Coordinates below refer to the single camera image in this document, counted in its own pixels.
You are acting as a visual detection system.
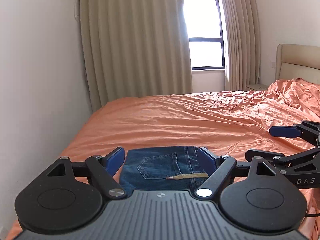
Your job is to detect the blue denim jeans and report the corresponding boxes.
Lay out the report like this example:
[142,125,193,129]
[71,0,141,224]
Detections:
[119,146,208,195]

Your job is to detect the beige bedside table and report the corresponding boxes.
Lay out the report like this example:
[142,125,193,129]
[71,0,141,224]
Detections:
[246,83,268,92]

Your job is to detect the beige padded headboard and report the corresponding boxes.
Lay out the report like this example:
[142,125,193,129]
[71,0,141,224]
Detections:
[275,44,320,85]

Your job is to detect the beige left curtain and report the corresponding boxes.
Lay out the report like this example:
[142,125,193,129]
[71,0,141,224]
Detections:
[80,0,193,111]

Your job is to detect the beige curtain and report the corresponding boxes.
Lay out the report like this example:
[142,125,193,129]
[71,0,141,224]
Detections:
[219,0,261,91]
[80,0,193,111]

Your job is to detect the beige right curtain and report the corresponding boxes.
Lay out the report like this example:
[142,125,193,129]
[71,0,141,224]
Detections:
[219,0,261,91]

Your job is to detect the window with dark frame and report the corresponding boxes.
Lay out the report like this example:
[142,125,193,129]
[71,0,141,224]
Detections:
[183,0,225,70]

